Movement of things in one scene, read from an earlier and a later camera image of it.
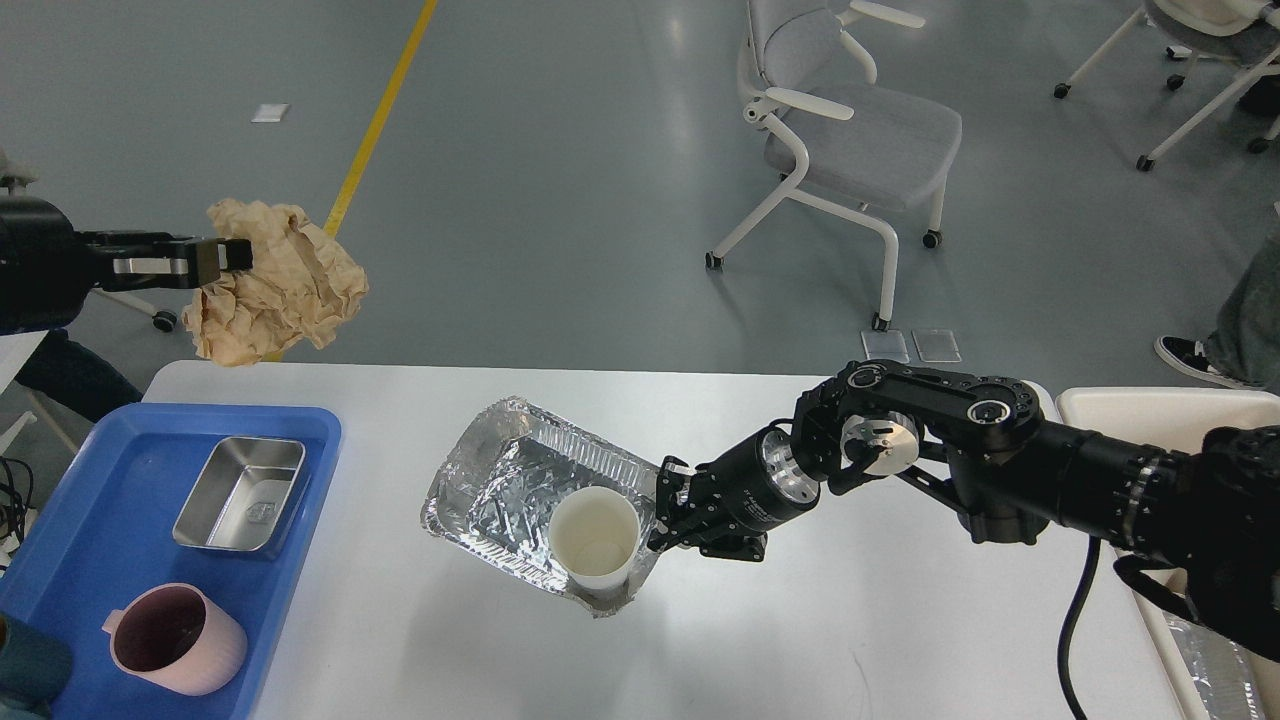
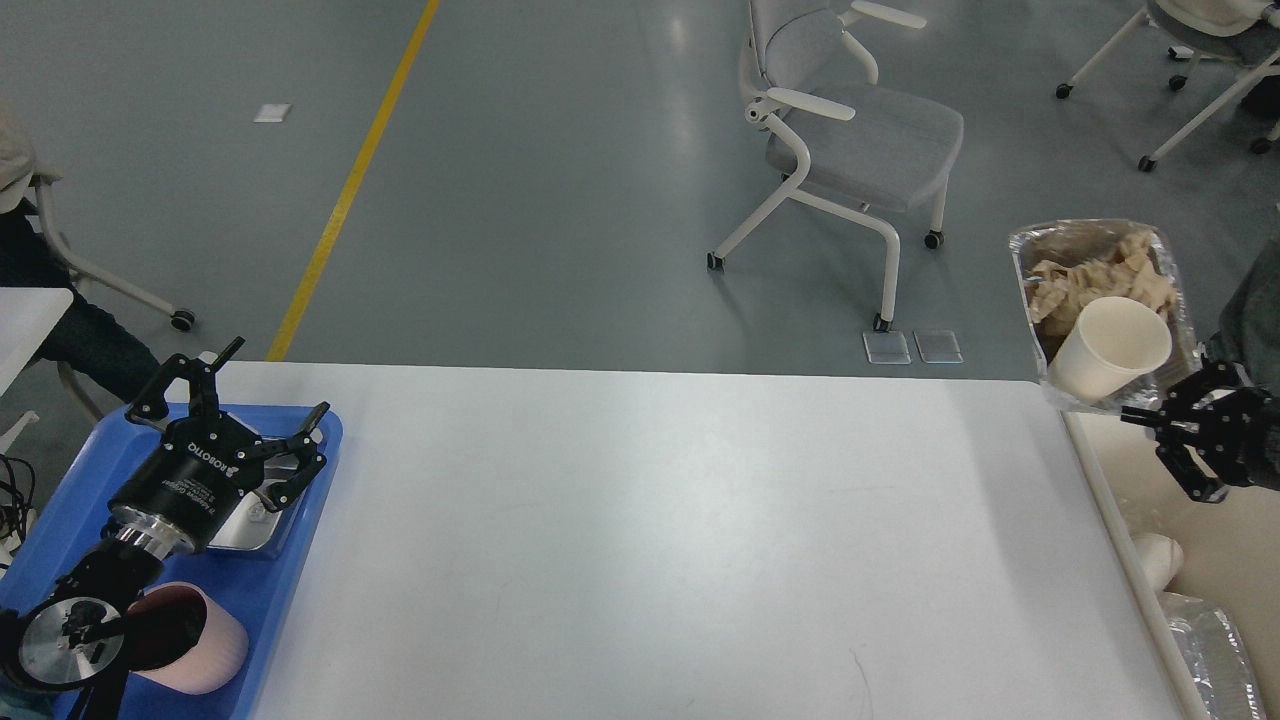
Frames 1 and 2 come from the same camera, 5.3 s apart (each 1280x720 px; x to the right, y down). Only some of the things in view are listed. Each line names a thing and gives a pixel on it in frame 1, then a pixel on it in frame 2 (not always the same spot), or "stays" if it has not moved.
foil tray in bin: x=1221 y=670 stays
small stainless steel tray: x=246 y=495 stays
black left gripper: x=47 y=267 to x=179 y=494
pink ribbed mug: x=174 y=636 stays
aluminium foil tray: x=494 y=495 to x=1090 y=240
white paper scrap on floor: x=270 y=112 stays
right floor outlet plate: x=936 y=346 stays
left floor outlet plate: x=885 y=344 stays
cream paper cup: x=595 y=531 to x=1110 y=342
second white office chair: x=1245 y=32 stays
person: x=66 y=375 to x=30 y=258
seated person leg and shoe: x=1244 y=349 stays
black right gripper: x=736 y=498 to x=1238 y=434
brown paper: x=301 y=287 to x=1066 y=268
